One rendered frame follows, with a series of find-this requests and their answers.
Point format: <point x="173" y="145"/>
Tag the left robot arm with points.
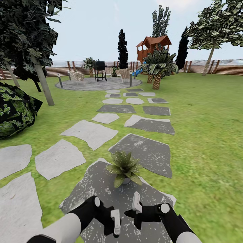
<point x="70" y="226"/>

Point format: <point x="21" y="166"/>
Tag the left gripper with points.
<point x="108" y="222"/>

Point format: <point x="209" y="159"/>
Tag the pot plant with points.
<point x="124" y="169"/>

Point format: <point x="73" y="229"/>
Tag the charcoal grill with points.
<point x="100" y="65"/>

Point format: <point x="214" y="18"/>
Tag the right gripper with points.
<point x="140" y="217"/>

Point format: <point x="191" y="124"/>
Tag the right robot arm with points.
<point x="176" y="226"/>

